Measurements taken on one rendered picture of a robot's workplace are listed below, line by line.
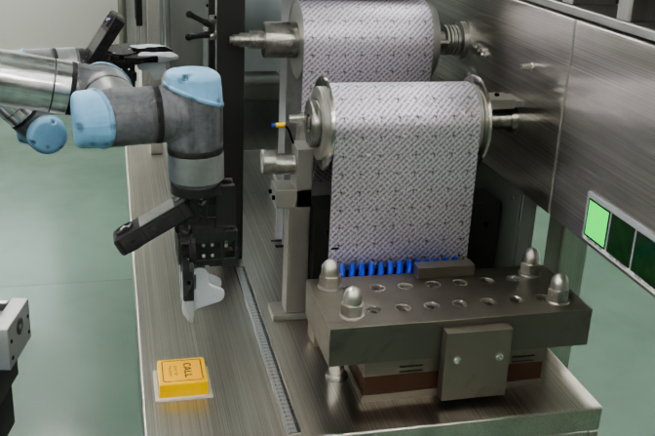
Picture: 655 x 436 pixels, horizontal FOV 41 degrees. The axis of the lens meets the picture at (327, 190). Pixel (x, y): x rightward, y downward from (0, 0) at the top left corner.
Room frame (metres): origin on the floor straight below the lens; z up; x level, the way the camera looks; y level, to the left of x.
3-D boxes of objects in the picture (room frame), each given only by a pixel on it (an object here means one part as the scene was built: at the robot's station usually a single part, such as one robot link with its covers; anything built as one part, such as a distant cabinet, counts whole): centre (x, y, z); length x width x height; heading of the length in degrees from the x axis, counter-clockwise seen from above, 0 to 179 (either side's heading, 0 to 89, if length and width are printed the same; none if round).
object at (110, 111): (1.11, 0.28, 1.31); 0.11 x 0.11 x 0.08; 21
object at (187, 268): (1.10, 0.19, 1.10); 0.05 x 0.02 x 0.09; 14
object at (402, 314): (1.20, -0.19, 1.00); 0.40 x 0.16 x 0.06; 104
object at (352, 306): (1.12, -0.04, 1.05); 0.04 x 0.04 x 0.04
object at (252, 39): (1.56, 0.16, 1.33); 0.06 x 0.03 x 0.03; 104
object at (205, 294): (1.11, 0.17, 1.05); 0.06 x 0.03 x 0.09; 104
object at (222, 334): (2.25, 0.21, 0.88); 2.52 x 0.66 x 0.04; 14
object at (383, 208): (1.30, -0.12, 1.12); 0.23 x 0.01 x 0.18; 104
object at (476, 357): (1.11, -0.22, 0.96); 0.10 x 0.03 x 0.11; 104
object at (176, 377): (1.12, 0.20, 0.91); 0.07 x 0.07 x 0.02; 14
